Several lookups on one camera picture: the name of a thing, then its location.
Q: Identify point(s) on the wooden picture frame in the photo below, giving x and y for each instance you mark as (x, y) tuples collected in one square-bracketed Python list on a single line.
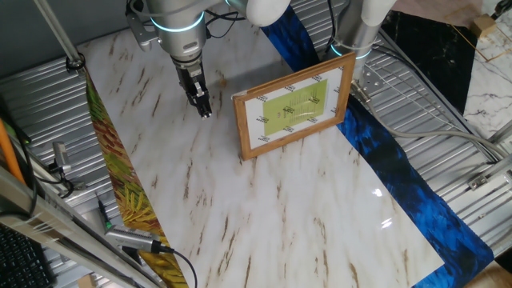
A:
[(296, 108)]

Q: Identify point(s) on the aluminium frame bar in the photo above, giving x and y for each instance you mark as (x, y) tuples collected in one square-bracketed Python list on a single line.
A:
[(60, 228)]

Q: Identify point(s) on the blue painted mat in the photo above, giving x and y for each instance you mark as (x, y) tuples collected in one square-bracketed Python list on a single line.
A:
[(420, 200)]

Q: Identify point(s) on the aluminium profile rail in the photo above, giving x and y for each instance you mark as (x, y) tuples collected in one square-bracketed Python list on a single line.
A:
[(500, 134), (492, 174)]

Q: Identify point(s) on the small wooden cube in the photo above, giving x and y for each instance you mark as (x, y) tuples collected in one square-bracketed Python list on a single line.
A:
[(222, 82)]

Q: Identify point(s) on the thin aluminium pole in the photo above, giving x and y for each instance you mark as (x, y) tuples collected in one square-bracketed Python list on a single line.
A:
[(56, 28)]

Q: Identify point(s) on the black keyboard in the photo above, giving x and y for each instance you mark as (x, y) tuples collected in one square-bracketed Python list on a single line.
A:
[(20, 260)]

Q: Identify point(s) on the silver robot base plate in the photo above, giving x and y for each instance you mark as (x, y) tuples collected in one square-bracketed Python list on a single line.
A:
[(370, 78)]

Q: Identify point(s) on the black marble pattern sheet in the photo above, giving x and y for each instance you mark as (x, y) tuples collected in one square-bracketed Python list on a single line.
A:
[(436, 60)]

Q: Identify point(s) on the silver ribbed camera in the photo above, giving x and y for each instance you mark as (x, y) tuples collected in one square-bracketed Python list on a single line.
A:
[(132, 238)]

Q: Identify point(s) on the cardboard box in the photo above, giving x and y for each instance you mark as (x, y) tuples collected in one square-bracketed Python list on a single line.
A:
[(86, 281)]

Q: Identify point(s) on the orange pole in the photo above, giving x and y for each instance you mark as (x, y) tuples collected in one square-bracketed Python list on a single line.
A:
[(8, 152)]

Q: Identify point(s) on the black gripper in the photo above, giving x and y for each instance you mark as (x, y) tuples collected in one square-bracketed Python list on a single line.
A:
[(190, 80)]

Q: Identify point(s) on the white gold lined sheet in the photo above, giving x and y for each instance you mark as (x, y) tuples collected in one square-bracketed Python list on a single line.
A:
[(492, 92)]

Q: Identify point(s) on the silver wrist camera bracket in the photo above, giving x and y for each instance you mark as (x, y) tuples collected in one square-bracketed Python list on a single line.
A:
[(140, 32)]

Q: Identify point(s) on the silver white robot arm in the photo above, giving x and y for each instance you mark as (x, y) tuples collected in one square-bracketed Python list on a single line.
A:
[(180, 36)]

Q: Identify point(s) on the large wooden cube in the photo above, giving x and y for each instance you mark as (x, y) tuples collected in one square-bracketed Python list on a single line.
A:
[(483, 25)]

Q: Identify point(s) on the white marble pattern sheet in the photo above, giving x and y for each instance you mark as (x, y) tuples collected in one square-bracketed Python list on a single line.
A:
[(280, 208)]

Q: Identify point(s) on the yellow green painted mat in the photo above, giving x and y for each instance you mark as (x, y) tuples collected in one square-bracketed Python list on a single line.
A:
[(120, 168)]

